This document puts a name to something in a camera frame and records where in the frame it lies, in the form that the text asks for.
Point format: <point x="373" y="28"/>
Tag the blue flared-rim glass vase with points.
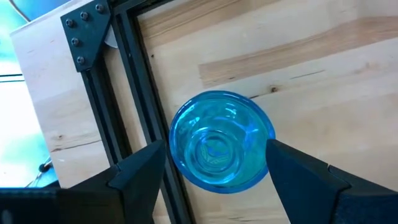
<point x="217" y="118"/>

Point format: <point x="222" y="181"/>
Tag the black aluminium table frame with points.
<point x="85" y="34"/>

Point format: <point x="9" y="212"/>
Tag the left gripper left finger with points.
<point x="130" y="189"/>

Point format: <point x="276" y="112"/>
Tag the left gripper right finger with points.
<point x="311" y="193"/>

